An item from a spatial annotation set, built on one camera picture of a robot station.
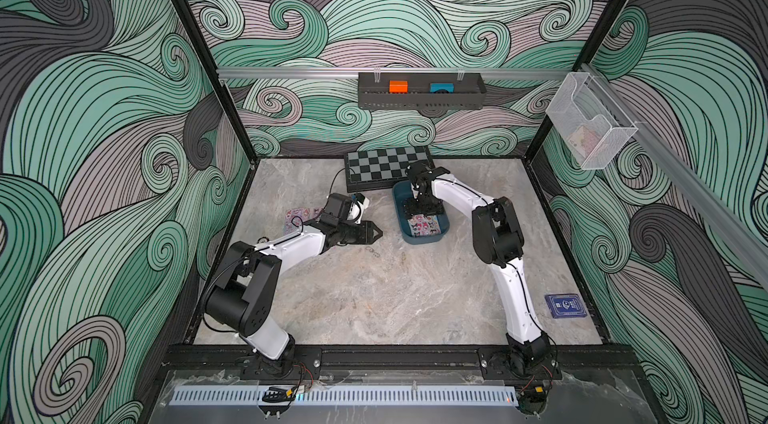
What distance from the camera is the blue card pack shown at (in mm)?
816

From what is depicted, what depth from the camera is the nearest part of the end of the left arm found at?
691 mm

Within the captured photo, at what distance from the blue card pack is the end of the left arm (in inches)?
21.1
